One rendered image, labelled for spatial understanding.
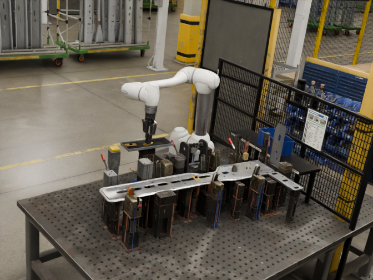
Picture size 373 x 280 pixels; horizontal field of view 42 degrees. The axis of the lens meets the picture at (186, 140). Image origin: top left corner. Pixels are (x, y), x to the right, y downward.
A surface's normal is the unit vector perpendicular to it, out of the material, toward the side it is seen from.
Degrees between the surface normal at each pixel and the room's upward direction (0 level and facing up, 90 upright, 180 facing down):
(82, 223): 0
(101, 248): 0
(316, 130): 90
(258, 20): 89
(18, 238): 0
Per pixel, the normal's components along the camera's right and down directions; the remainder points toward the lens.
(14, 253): 0.11, -0.92
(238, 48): -0.77, 0.18
